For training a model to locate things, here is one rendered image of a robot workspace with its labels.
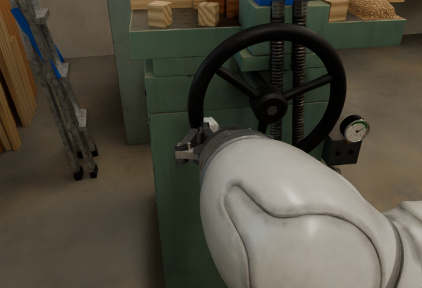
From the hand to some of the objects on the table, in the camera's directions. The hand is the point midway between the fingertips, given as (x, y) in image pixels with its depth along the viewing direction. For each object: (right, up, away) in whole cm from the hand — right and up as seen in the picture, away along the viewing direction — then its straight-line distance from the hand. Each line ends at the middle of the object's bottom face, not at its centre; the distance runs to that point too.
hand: (211, 130), depth 59 cm
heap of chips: (+37, +28, +28) cm, 54 cm away
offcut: (+26, +24, +22) cm, 42 cm away
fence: (+10, +32, +35) cm, 49 cm away
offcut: (-10, +22, +18) cm, 31 cm away
